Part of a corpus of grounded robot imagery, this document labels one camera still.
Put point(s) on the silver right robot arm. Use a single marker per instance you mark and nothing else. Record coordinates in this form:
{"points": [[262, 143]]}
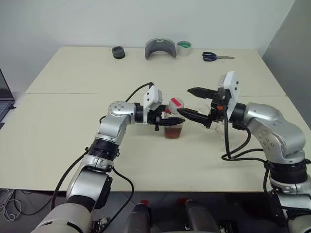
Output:
{"points": [[274, 131]]}

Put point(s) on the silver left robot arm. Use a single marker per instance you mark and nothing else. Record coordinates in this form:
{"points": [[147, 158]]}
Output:
{"points": [[110, 125]]}

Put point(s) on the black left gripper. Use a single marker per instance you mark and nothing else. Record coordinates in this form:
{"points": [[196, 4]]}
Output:
{"points": [[153, 117]]}

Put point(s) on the black round rubber cap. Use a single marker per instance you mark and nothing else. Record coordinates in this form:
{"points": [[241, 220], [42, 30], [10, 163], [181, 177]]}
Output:
{"points": [[118, 52]]}

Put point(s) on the grey curved headband visor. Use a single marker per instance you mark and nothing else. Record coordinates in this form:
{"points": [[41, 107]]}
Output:
{"points": [[148, 48]]}

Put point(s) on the clear wine glass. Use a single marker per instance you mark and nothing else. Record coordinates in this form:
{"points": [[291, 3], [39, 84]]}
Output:
{"points": [[219, 132]]}

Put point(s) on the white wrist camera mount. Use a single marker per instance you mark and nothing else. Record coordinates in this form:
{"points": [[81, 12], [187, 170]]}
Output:
{"points": [[151, 97], [232, 85]]}

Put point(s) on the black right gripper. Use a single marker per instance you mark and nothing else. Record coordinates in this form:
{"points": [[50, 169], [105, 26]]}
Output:
{"points": [[217, 114]]}

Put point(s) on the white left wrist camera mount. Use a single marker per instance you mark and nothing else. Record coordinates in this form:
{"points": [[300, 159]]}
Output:
{"points": [[151, 97]]}

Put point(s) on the grey laptop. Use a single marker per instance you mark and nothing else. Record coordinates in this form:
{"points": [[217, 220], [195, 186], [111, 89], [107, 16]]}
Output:
{"points": [[5, 97]]}

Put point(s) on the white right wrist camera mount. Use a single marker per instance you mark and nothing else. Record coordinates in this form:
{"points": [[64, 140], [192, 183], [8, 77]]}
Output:
{"points": [[232, 85]]}

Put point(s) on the dark rounded shape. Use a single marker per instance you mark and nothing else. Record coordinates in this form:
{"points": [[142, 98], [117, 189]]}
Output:
{"points": [[199, 217], [139, 218]]}

